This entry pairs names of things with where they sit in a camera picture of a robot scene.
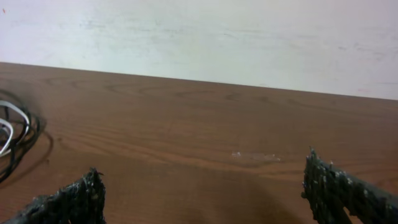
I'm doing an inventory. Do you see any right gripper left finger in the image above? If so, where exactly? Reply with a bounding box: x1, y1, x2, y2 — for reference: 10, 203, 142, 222
4, 168, 106, 224

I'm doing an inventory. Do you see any white USB cable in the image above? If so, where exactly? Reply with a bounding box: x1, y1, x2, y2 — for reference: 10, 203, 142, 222
0, 100, 30, 157

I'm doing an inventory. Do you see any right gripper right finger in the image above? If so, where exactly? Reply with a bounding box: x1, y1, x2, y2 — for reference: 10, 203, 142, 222
301, 148, 397, 224

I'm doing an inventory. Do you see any black USB cable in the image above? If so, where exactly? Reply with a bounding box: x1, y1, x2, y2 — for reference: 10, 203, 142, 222
0, 89, 43, 184

